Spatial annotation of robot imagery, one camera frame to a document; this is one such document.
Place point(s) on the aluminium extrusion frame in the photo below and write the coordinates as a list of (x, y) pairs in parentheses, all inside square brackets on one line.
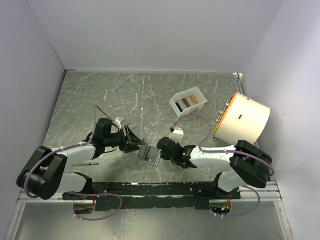
[(257, 218)]

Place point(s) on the white card tray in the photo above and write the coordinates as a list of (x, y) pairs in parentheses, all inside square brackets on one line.
[(188, 101)]

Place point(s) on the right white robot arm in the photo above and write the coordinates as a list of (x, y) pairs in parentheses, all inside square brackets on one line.
[(249, 165)]

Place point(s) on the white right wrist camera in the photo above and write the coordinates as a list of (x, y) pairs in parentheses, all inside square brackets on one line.
[(176, 135)]

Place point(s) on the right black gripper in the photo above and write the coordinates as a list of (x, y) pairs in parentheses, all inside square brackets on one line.
[(164, 157)]

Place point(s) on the green card holder wallet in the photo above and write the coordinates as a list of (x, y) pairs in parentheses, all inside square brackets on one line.
[(149, 154)]

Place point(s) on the small metal rod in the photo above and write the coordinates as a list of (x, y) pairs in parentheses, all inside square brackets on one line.
[(86, 164)]

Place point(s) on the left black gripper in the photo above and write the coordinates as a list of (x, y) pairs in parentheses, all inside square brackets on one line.
[(134, 140)]

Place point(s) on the beige cylindrical drum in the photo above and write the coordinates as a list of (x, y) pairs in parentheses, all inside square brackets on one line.
[(242, 119)]

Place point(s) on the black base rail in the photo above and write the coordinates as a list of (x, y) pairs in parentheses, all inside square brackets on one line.
[(165, 195)]

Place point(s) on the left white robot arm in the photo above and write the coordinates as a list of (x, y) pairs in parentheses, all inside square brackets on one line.
[(44, 175)]

